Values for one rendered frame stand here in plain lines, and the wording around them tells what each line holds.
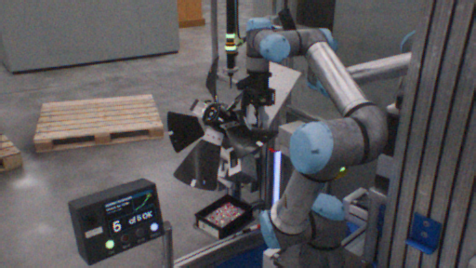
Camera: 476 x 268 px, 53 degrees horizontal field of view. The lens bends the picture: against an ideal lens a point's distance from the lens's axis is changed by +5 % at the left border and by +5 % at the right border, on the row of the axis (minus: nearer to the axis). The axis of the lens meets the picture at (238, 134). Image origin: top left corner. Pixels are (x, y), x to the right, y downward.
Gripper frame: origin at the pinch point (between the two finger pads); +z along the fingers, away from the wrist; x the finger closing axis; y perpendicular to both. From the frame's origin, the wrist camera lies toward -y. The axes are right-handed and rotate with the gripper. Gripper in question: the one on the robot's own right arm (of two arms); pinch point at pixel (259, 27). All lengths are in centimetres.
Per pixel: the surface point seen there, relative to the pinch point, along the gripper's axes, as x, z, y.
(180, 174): -23, 27, 70
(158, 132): 111, 239, 160
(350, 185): 67, -12, 97
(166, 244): -60, -11, 69
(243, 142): -8.8, 0.1, 48.7
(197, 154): -15, 25, 62
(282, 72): 43, 22, 32
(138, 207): -71, -13, 47
